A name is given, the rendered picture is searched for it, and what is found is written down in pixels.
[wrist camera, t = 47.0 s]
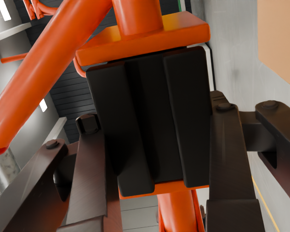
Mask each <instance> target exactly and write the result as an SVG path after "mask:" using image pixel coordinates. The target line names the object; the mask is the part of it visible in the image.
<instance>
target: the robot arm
mask: <svg viewBox="0 0 290 232"><path fill-rule="evenodd" d="M210 95H211V103H212V111H213V114H212V115H211V116H210V175H209V199H207V200H206V220H205V232H265V227H264V223H263V218H262V213H261V208H260V204H259V200H258V199H256V195H255V190H254V185H253V180H252V176H251V171H250V165H249V160H248V155H247V151H257V154H258V156H259V158H260V159H261V160H262V162H263V163H264V164H265V166H266V167H267V168H268V170H269V171H270V173H271V174H272V175H273V177H274V178H275V179H276V181H277V182H278V183H279V184H280V186H281V187H282V188H283V190H284V191H285V192H286V194H287V195H288V196H289V198H290V107H289V106H287V105H286V104H285V103H282V102H280V101H276V100H268V101H263V102H260V103H258V104H256V105H255V111H239V109H238V106H237V105H236V104H232V103H229V101H228V100H227V99H226V97H225V96H224V94H223V93H222V92H220V91H218V90H215V91H210ZM75 123H76V126H77V129H78V131H79V134H80V137H79V141H77V142H75V143H72V144H69V145H67V144H66V142H65V140H64V139H52V140H49V141H47V142H46V143H45V144H43V145H42V146H41V147H40V148H39V149H38V150H37V152H36V153H35V154H34V155H33V156H32V158H31V159H30V160H29V161H28V162H27V164H26V165H25V166H24V167H23V168H22V170H21V171H20V172H19V173H18V175H17V176H16V177H15V178H14V179H13V181H12V182H11V183H10V184H9V185H8V187H7V188H6V189H5V190H4V191H3V192H2V194H1V195H0V232H123V228H122V219H121V210H120V201H119V188H118V179H117V174H116V171H115V169H113V166H112V163H111V160H110V157H109V153H108V148H107V141H106V138H105V135H104V134H103V133H102V129H101V126H100V123H99V120H98V116H97V113H96V112H92V113H87V114H84V115H82V116H80V117H78V118H77V119H76V120H75ZM66 213H68V214H67V220H66V225H64V226H61V224H62V222H63V220H64V218H65V216H66Z"/></svg>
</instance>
